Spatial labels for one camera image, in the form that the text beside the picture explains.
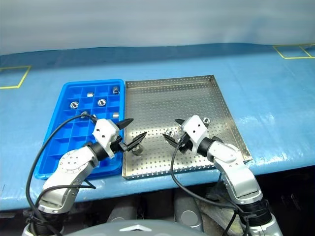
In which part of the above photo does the grey robot torso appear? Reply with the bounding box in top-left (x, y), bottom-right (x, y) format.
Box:
top-left (63, 217), bottom-right (207, 236)

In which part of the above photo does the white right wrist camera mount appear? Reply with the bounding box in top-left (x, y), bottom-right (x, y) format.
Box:
top-left (181, 115), bottom-right (209, 154)

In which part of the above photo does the grey rounded shape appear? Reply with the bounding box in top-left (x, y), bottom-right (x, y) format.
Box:
top-left (173, 190), bottom-right (204, 232)
top-left (107, 205), bottom-right (137, 223)

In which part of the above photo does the perforated metal tray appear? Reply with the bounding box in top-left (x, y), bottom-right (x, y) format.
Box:
top-left (122, 74), bottom-right (253, 180)

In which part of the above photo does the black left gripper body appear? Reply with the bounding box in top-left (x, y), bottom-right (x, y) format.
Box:
top-left (110, 134), bottom-right (131, 154)

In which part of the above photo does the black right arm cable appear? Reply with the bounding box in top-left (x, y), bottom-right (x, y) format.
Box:
top-left (170, 140), bottom-right (249, 236)

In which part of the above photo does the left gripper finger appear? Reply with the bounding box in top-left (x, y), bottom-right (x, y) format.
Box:
top-left (126, 132), bottom-right (148, 151)
top-left (117, 118), bottom-right (134, 130)

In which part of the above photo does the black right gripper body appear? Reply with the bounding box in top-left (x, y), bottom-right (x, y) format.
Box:
top-left (176, 134), bottom-right (193, 153)

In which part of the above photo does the blue compartment tray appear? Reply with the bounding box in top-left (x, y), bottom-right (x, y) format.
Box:
top-left (33, 78), bottom-right (125, 181)

